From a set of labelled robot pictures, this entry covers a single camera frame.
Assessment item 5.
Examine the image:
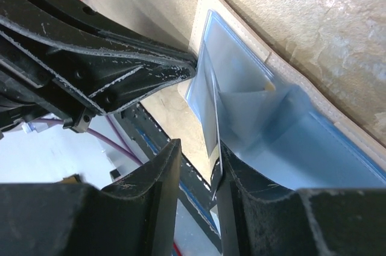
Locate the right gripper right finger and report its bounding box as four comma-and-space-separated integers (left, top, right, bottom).
217, 145, 385, 255

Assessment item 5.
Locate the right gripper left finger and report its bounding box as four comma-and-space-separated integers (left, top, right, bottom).
0, 138, 182, 256

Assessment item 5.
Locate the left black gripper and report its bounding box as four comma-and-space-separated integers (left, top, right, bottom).
1, 0, 197, 133

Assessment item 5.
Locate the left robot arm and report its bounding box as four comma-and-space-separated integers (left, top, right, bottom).
1, 0, 197, 133

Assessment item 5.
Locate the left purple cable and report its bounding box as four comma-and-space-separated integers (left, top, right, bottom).
24, 116, 144, 166

